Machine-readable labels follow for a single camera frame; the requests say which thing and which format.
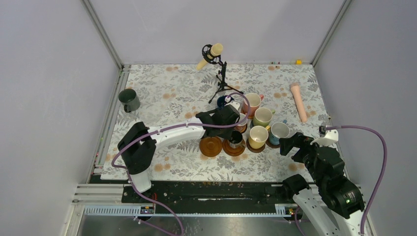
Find light green mug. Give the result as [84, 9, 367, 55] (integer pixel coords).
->
[253, 107, 275, 127]

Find floral table mat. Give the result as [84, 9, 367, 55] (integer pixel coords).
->
[101, 64, 329, 182]

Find dark green mug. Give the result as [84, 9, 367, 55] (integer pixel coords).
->
[118, 88, 141, 113]

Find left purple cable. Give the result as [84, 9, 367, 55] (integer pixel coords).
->
[111, 92, 251, 236]

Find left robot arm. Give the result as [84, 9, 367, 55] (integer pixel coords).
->
[118, 101, 240, 202]

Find brown wooden coaster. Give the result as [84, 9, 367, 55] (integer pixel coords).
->
[199, 137, 222, 157]

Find pink cylindrical roller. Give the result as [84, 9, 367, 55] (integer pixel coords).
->
[290, 83, 308, 123]

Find black microphone tripod stand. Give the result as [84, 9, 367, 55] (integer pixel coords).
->
[208, 61, 244, 104]

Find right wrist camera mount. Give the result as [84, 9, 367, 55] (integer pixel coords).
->
[310, 126, 339, 147]

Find black mug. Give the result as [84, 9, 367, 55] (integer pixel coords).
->
[228, 130, 243, 149]

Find dark brown coaster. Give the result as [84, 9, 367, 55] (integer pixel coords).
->
[246, 143, 266, 153]
[266, 140, 281, 149]

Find dark blue mug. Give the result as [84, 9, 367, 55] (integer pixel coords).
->
[216, 95, 234, 109]

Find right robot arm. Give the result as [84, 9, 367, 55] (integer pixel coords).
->
[279, 130, 365, 236]

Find blue patterned mug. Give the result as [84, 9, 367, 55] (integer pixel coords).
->
[268, 122, 290, 146]

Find brown wooden knob lid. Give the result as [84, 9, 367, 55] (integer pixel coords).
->
[222, 139, 246, 157]

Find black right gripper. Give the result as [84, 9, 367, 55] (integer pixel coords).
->
[278, 130, 330, 185]

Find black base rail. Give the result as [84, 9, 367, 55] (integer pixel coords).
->
[122, 174, 315, 216]

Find cream microphone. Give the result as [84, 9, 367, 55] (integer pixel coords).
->
[196, 43, 223, 71]

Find yellow mug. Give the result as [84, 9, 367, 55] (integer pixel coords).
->
[248, 126, 269, 149]

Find small pink mug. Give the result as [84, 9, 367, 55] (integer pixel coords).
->
[235, 113, 247, 133]

